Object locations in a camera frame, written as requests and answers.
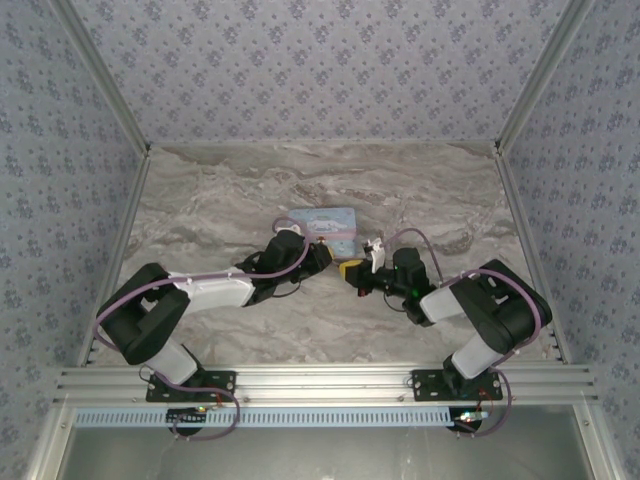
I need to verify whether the light blue cartoon tin box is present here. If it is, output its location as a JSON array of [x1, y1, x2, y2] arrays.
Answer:
[[288, 206, 359, 262]]

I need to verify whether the grey metal sheet panel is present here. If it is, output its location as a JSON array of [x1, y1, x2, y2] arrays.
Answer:
[[64, 424, 596, 480]]

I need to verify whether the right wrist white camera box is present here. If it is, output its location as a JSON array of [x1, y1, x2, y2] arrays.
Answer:
[[362, 238, 390, 275]]

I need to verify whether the thin aluminium rail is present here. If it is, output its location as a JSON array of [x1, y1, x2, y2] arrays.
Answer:
[[148, 140, 499, 150]]

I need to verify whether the wide aluminium frame rail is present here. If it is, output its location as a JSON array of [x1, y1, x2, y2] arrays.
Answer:
[[53, 363, 599, 406]]

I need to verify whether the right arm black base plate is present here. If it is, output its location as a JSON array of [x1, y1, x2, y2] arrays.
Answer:
[[410, 368, 504, 403]]

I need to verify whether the slotted white cable duct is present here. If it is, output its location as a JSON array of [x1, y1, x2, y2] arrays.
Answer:
[[73, 407, 454, 429]]

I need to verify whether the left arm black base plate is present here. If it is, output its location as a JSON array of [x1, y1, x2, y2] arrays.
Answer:
[[145, 369, 237, 403]]

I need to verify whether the right arm red wire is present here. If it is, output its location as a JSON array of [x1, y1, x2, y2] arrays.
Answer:
[[474, 387, 496, 416]]

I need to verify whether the aluminium corner post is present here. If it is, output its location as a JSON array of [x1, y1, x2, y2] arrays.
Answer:
[[49, 0, 153, 154], [493, 0, 597, 154]]

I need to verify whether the aluminium lower frame beam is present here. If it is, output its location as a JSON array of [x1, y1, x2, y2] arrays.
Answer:
[[573, 403, 625, 480], [23, 403, 77, 480]]

